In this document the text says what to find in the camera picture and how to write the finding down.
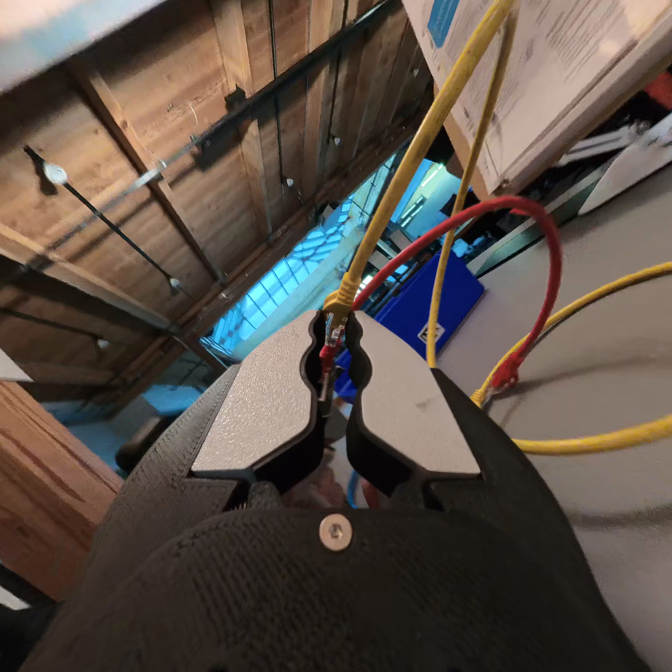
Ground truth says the blue storage bin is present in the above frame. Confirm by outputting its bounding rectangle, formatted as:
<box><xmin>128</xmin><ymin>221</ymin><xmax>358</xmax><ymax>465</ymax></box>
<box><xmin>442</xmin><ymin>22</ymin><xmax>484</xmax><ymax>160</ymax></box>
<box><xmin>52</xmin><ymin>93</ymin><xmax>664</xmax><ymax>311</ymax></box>
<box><xmin>336</xmin><ymin>251</ymin><xmax>485</xmax><ymax>405</ymax></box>

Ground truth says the grey desk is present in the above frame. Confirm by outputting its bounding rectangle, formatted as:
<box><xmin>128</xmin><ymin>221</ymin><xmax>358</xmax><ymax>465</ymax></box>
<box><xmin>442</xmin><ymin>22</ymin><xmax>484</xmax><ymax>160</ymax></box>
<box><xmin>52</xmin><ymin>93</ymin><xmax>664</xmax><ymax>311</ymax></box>
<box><xmin>436</xmin><ymin>178</ymin><xmax>672</xmax><ymax>672</ymax></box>

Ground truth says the yellow network cable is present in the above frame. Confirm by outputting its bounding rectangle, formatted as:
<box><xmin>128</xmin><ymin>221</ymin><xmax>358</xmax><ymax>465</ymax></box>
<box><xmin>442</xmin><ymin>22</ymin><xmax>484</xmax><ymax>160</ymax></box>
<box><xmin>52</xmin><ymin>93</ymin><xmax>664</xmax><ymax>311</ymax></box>
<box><xmin>323</xmin><ymin>0</ymin><xmax>672</xmax><ymax>455</ymax></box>

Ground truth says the wooden pillar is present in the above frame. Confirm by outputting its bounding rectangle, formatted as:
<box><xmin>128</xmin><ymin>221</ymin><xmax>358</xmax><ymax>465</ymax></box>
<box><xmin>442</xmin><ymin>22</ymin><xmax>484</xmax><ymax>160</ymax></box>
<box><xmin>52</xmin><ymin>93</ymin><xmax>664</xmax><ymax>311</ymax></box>
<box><xmin>0</xmin><ymin>380</ymin><xmax>124</xmax><ymax>599</ymax></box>

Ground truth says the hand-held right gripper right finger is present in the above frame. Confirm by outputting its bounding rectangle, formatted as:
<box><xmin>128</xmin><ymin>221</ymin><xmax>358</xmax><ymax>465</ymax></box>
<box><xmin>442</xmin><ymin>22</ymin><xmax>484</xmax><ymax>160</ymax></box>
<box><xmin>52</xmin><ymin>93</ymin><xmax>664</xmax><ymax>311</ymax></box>
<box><xmin>344</xmin><ymin>311</ymin><xmax>483</xmax><ymax>494</ymax></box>

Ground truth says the red network cable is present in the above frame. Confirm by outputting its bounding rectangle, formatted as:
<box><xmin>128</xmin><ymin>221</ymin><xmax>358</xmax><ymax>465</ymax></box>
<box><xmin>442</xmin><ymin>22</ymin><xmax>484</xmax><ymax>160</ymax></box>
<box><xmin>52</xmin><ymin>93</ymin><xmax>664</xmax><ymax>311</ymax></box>
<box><xmin>317</xmin><ymin>196</ymin><xmax>564</xmax><ymax>392</ymax></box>

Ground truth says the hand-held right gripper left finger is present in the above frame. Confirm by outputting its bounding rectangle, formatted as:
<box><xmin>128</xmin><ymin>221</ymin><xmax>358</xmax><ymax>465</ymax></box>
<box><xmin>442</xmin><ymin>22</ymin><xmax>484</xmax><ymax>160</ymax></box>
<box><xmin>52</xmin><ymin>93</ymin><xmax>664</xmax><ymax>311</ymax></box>
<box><xmin>191</xmin><ymin>310</ymin><xmax>326</xmax><ymax>491</ymax></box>

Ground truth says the wooden document stand with paper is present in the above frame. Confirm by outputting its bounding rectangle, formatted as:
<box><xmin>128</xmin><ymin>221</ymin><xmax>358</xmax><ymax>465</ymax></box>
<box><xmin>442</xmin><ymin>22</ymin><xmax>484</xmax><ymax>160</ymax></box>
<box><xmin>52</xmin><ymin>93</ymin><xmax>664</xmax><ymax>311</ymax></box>
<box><xmin>401</xmin><ymin>0</ymin><xmax>672</xmax><ymax>216</ymax></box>

